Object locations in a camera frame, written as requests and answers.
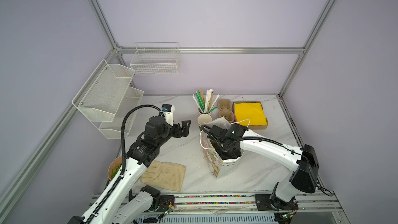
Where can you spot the white mesh shelf lower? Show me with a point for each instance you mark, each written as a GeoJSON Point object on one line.
{"type": "Point", "coordinates": [132, 99]}

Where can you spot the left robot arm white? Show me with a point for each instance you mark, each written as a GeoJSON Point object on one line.
{"type": "Point", "coordinates": [108, 209]}

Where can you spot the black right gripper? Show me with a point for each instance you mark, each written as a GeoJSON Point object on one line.
{"type": "Point", "coordinates": [231, 156]}

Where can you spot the paper cups black sleeve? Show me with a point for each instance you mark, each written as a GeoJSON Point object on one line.
{"type": "Point", "coordinates": [204, 119]}

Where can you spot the kraft bowl with green plant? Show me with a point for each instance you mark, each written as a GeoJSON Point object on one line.
{"type": "Point", "coordinates": [114, 168]}

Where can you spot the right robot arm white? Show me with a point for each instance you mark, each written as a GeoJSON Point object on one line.
{"type": "Point", "coordinates": [302, 162]}

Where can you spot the cardboard box yellow napkins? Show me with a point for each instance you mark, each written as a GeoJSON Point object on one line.
{"type": "Point", "coordinates": [250, 114]}

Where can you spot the stacked pulp cup carriers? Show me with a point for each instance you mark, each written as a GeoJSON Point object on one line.
{"type": "Point", "coordinates": [225, 107]}

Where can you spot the beige work glove left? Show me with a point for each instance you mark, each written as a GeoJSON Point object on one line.
{"type": "Point", "coordinates": [165, 175]}

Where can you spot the green wrapped straw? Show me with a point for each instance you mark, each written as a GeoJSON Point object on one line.
{"type": "Point", "coordinates": [199, 98]}

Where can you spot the aluminium frame profiles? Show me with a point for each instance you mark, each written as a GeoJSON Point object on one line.
{"type": "Point", "coordinates": [22, 181]}

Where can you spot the cartoon animal paper gift bag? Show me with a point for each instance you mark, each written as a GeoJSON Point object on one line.
{"type": "Point", "coordinates": [220, 161]}

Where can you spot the white mesh shelf upper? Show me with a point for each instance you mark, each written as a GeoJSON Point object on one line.
{"type": "Point", "coordinates": [100, 97]}

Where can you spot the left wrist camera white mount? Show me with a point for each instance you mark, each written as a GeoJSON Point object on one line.
{"type": "Point", "coordinates": [168, 112]}

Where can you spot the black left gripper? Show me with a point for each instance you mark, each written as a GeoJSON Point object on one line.
{"type": "Point", "coordinates": [184, 129]}

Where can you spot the white mesh shelf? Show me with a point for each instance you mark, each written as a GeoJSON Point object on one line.
{"type": "Point", "coordinates": [132, 99]}
{"type": "Point", "coordinates": [100, 97]}

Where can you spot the pink metal bucket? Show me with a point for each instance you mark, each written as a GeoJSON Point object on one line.
{"type": "Point", "coordinates": [200, 111]}

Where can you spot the white wire basket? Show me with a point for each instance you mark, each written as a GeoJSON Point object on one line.
{"type": "Point", "coordinates": [156, 58]}

